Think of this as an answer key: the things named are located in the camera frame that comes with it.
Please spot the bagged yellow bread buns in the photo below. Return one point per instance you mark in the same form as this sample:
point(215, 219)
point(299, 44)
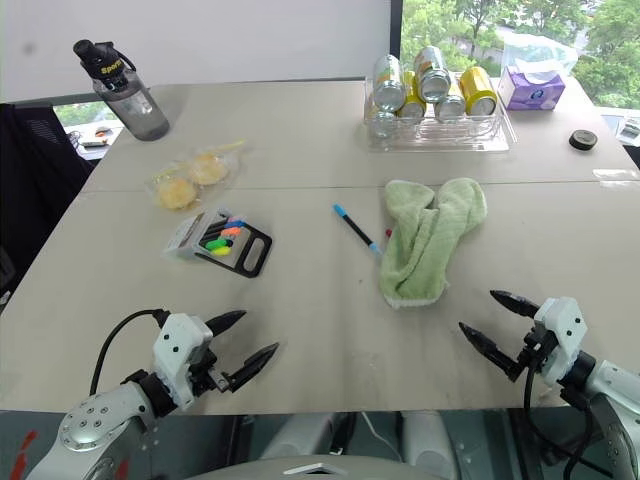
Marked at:
point(192, 180)

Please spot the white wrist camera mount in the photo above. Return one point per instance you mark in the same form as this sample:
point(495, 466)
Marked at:
point(176, 345)
point(562, 320)

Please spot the black office chair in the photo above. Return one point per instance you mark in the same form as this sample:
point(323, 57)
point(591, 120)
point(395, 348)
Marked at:
point(35, 175)

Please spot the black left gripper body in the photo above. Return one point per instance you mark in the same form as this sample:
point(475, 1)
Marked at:
point(206, 376)

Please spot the yellow drink can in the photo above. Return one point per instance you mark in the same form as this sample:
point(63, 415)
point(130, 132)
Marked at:
point(412, 100)
point(478, 91)

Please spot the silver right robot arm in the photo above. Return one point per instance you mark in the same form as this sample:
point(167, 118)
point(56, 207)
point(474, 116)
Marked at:
point(616, 382)

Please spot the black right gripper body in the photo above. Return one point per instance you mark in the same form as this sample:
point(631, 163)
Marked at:
point(537, 350)

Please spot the silver green drink can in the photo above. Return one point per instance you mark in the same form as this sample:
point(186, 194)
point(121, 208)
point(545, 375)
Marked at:
point(390, 82)
point(433, 72)

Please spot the green yellow highlighter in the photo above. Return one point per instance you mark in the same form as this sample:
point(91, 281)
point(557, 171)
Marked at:
point(217, 245)

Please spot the white papers on sill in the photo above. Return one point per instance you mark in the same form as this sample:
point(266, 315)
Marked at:
point(625, 127)

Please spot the grey sports water bottle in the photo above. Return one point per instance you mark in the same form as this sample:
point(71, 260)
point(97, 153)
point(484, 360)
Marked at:
point(132, 102)

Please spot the orange highlighter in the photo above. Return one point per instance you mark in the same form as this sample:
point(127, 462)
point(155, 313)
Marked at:
point(231, 231)

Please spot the black round tape roll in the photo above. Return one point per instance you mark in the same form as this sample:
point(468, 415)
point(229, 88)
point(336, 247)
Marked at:
point(583, 139)

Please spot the blue pink highlighter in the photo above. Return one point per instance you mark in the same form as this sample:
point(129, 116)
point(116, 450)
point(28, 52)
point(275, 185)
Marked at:
point(236, 220)

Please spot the pack of highlighter markers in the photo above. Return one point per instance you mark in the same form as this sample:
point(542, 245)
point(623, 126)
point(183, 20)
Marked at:
point(187, 237)

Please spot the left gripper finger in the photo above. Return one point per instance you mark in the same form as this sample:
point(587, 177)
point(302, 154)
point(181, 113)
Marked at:
point(255, 364)
point(225, 321)

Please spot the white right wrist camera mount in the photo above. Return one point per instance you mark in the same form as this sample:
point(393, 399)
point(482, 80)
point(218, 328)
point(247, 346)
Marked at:
point(562, 320)

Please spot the clear plastic tray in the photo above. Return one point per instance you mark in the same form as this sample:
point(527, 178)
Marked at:
point(450, 135)

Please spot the green towel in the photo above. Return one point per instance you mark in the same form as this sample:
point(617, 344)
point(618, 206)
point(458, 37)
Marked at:
point(430, 235)

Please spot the background desk with clutter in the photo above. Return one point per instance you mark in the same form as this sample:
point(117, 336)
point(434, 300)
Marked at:
point(95, 140)

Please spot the grey rounded robot leg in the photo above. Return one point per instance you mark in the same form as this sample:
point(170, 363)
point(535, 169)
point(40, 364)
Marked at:
point(425, 440)
point(305, 435)

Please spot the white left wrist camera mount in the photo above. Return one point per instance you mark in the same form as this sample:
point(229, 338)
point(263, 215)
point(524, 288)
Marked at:
point(176, 345)

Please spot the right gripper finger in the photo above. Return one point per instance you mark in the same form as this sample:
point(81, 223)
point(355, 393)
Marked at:
point(517, 301)
point(492, 350)

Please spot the clear plastic bag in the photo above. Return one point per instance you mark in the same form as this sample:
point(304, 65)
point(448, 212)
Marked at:
point(537, 52)

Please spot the black pen blue cap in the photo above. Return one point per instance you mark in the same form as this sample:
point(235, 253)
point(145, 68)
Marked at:
point(356, 229)

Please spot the grey robot torso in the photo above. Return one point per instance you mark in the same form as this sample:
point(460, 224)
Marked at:
point(320, 469)

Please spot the purple tissue box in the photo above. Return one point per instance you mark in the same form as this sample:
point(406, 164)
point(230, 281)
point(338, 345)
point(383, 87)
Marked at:
point(531, 90)

